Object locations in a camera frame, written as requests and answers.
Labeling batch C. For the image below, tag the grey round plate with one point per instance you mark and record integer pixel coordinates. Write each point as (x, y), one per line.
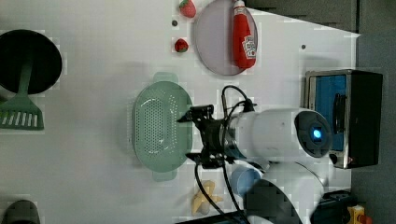
(213, 36)

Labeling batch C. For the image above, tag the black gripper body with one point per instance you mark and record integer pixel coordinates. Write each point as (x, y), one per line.
(211, 130)

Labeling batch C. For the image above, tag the yellow red emergency button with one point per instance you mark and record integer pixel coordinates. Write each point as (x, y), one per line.
(358, 216)

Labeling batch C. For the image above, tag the dark grey round object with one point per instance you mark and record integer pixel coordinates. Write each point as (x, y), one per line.
(21, 212)

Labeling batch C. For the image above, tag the green plastic strainer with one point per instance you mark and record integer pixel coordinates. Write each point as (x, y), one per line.
(160, 141)

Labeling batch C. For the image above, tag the light red toy strawberry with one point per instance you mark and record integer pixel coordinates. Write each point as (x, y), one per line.
(187, 8)

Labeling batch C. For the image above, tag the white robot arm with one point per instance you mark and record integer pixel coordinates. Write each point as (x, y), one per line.
(289, 147)

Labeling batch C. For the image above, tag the yellow toy banana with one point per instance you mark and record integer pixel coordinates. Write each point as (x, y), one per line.
(199, 203)

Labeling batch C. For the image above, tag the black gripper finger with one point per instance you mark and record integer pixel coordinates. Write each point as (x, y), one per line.
(189, 116)
(196, 157)

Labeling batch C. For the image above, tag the green slotted spatula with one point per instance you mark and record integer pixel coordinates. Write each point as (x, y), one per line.
(19, 112)

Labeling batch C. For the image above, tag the red ketchup bottle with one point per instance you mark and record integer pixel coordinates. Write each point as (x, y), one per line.
(244, 47)

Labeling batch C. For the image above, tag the blue cup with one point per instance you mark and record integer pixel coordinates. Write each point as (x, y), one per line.
(242, 179)

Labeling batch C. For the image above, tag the black toaster oven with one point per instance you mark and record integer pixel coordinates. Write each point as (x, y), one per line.
(351, 101)

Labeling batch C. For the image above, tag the dark red toy strawberry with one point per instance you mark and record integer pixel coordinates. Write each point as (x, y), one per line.
(181, 45)

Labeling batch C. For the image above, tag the black round pan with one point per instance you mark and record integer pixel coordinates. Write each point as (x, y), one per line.
(19, 48)

